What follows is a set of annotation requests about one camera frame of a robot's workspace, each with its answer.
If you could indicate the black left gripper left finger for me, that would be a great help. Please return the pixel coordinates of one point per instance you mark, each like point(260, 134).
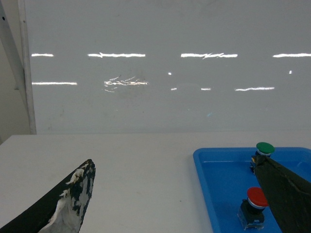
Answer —
point(62, 209)

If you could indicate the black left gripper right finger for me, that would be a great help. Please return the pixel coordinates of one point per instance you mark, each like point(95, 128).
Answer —
point(288, 195)

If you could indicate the red push button switch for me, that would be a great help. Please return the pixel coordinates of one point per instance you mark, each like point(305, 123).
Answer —
point(250, 212)

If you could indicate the blue plastic tray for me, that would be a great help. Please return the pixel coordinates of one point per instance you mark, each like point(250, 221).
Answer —
point(225, 176)

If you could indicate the white glossy back panel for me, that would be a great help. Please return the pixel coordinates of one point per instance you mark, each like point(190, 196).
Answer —
point(148, 66)

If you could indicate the green push button switch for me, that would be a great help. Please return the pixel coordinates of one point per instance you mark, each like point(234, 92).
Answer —
point(263, 148)

